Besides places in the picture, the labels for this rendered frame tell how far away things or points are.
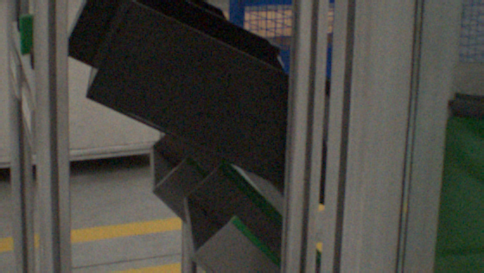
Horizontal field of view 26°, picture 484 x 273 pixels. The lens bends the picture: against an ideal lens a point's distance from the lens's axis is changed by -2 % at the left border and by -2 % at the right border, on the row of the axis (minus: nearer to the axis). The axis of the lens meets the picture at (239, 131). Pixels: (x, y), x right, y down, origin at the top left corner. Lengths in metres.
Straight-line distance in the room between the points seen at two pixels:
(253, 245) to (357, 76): 0.49
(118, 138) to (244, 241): 4.01
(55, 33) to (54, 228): 0.13
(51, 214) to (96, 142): 4.04
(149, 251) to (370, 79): 3.64
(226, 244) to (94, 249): 3.18
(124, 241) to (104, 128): 0.86
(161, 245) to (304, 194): 3.24
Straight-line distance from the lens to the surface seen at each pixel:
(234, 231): 0.77
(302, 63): 0.70
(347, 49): 0.30
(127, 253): 3.90
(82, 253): 3.90
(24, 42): 0.84
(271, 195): 0.79
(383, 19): 0.28
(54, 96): 0.68
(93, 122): 4.71
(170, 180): 0.91
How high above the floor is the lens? 1.48
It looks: 16 degrees down
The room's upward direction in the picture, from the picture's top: 2 degrees clockwise
